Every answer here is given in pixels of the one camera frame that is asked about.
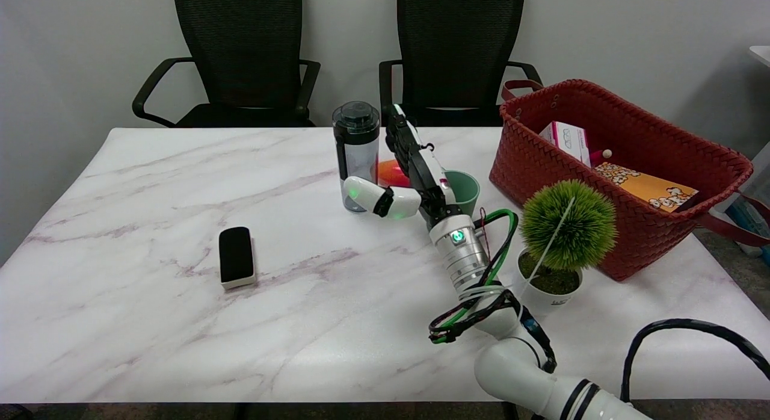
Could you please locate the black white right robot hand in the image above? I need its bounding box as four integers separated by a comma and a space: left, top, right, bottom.
343, 104, 464, 229

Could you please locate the black lid clear water bottle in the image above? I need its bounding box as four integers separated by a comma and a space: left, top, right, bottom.
332, 101, 381, 213

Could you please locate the green plastic mug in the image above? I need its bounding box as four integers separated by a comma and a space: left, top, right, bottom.
442, 170, 481, 220

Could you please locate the red woven basket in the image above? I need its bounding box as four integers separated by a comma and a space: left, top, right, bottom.
488, 79, 770, 282

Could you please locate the black mesh office chair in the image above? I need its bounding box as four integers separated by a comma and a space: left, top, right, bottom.
378, 0, 542, 128
132, 0, 321, 129

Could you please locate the pink white carton box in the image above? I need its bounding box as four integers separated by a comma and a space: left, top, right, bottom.
538, 122, 592, 167

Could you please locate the white plastic zip tie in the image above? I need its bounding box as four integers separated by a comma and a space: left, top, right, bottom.
519, 197, 576, 324

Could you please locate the green ball plant white pot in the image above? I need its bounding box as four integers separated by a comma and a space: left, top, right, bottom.
512, 179, 618, 317

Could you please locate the black whiteboard eraser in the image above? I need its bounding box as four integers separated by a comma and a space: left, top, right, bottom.
218, 226, 257, 290

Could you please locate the orange popcorn box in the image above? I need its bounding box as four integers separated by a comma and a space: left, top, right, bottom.
593, 161, 700, 213

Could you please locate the blue object on floor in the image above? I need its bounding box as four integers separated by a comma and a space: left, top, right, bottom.
725, 194, 770, 257

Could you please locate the thick black sleeved cable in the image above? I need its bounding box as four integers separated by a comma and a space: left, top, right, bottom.
620, 319, 770, 404

